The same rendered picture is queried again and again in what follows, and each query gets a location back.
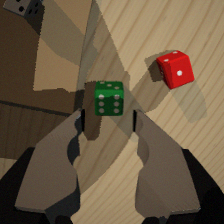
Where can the tan flat mat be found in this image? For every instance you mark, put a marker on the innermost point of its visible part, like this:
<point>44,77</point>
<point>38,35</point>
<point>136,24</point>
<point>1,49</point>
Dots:
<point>40,56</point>

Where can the green die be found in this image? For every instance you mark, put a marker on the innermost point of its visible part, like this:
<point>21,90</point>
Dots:
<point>109,98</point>

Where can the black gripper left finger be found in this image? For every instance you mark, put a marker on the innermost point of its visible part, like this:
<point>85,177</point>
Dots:
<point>42,184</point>

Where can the red die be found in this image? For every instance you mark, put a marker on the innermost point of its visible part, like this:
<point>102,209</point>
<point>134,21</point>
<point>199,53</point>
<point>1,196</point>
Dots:
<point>175,69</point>

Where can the white die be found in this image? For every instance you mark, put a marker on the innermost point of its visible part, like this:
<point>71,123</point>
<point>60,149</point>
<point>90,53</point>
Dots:
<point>23,8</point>

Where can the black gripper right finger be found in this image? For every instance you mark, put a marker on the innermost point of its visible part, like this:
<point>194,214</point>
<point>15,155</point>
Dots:
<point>173,185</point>

